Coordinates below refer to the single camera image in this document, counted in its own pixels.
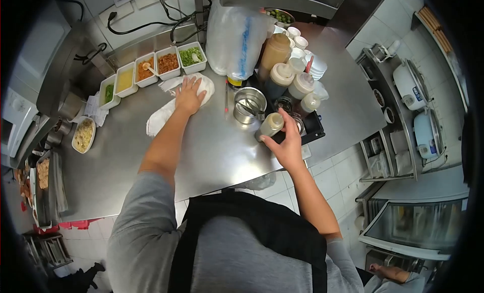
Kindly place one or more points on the person's left hand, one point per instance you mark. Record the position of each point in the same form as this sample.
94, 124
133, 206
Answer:
188, 97

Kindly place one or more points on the person's right hand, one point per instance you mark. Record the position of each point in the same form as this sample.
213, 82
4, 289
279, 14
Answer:
289, 145

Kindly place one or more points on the person's right thumb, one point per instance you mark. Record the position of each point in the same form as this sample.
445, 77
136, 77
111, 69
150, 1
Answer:
269, 142

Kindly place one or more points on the person's left thumb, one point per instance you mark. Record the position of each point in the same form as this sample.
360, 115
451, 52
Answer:
203, 97

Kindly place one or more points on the person's right index finger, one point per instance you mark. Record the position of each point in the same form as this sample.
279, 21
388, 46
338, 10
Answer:
289, 121

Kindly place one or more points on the person's left fingers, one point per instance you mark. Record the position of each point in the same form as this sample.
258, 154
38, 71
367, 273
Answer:
190, 83

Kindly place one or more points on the small pale sauce squeeze bottle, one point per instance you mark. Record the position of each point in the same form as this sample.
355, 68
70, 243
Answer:
269, 126

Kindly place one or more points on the white cloth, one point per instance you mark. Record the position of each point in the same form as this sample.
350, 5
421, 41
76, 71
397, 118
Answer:
166, 111

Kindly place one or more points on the glass jar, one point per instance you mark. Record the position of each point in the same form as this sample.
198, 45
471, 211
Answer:
283, 104

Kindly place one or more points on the red pen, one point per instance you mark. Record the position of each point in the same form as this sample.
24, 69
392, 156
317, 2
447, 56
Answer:
226, 96

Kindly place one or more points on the white tub of chopped greens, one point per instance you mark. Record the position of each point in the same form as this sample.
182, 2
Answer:
191, 57

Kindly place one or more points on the black tray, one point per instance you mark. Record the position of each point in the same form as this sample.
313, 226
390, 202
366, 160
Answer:
315, 128

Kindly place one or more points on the small white-capped squeeze bottle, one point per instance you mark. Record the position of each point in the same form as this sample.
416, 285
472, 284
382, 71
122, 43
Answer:
310, 102

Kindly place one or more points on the white tub of red-brown topping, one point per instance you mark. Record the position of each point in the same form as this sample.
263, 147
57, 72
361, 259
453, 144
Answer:
168, 63

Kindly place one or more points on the white-capped brown squeeze bottle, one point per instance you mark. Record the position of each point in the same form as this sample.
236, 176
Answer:
300, 85

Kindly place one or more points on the dark sauce squeeze bottle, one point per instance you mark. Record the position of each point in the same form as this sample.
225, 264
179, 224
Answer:
279, 79

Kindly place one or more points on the steel cup with tongs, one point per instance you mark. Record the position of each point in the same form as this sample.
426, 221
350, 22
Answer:
247, 104

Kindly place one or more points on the white tub of orange sauce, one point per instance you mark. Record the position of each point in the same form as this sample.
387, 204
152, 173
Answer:
145, 69

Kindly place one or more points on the clear plastic bag bundle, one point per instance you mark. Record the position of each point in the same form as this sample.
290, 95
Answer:
230, 39

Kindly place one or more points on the stack of white bowls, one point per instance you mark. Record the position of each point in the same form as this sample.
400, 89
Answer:
317, 65

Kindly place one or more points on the white tub of yellow sauce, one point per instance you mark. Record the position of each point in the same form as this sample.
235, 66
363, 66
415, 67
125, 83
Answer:
125, 80

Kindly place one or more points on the large brown sauce squeeze bottle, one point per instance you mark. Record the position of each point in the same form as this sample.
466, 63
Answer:
275, 51

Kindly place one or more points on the white tub of green sauce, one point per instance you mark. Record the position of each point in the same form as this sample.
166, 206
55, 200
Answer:
109, 93

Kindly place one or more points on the group of small white cups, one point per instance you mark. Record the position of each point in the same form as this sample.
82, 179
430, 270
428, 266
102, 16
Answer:
297, 36

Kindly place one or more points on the paper slips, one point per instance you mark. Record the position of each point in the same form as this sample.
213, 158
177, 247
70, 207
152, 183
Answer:
94, 111

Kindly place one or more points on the steel bowl of limes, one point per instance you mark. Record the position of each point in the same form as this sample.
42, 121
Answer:
281, 16

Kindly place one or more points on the metal shelf rack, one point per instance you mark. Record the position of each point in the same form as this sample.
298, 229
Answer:
397, 115

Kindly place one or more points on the person's body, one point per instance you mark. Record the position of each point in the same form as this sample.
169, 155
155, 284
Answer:
242, 255

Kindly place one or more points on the white bowl of pale food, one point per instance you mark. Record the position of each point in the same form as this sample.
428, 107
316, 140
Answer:
84, 135

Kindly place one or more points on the white rice cooker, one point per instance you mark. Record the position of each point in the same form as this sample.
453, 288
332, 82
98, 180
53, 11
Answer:
410, 85

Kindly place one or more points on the pale blue rice cooker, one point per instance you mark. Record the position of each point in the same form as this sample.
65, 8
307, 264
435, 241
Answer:
427, 134

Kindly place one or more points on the glass display cabinet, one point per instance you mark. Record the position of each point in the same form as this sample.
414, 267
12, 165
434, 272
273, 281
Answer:
416, 221

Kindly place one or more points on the white microwave oven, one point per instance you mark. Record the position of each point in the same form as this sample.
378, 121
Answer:
17, 119

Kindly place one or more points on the metal tray of fried food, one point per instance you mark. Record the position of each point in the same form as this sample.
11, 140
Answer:
45, 187

